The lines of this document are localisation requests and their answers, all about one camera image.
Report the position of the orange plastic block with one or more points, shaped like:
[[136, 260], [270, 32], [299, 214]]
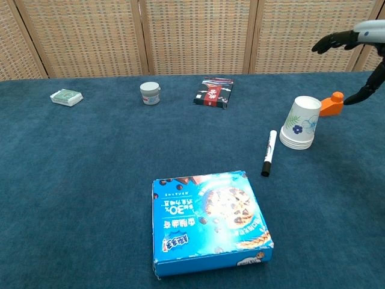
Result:
[[331, 106]]

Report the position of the small white jar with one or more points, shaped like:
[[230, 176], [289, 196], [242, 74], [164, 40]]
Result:
[[149, 94]]

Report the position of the woven folding screen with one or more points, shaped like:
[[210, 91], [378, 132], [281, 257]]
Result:
[[192, 36]]

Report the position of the blue table cloth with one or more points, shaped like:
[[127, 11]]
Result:
[[90, 180]]

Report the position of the green and white tissue pack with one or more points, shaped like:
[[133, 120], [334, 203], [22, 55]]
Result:
[[66, 97]]

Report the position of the black and red box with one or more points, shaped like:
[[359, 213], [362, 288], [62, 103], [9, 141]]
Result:
[[214, 93]]

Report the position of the white paper cup flower print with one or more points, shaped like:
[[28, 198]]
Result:
[[302, 116]]

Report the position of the blue cookie box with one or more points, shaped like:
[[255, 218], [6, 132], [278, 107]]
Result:
[[207, 219]]

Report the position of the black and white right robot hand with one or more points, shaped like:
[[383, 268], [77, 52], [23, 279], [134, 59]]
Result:
[[368, 33]]

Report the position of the white marker black cap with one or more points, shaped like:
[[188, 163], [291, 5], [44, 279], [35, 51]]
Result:
[[269, 150]]

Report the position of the white paper cup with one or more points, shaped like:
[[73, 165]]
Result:
[[296, 142], [296, 146]]

